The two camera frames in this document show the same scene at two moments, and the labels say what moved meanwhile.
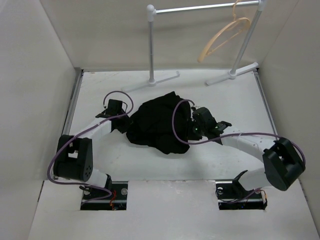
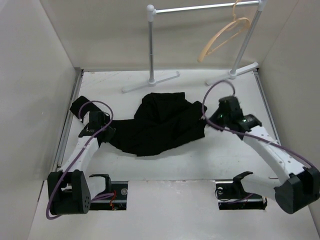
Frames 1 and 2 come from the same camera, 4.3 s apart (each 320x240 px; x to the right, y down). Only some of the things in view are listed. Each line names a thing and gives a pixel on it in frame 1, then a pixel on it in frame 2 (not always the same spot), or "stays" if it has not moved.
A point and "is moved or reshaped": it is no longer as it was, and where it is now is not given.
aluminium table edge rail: [72, 105] stays
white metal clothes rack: [233, 73] stays
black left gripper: [126, 127] to [110, 135]
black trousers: [152, 125] is moved or reshaped
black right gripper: [190, 135] to [213, 118]
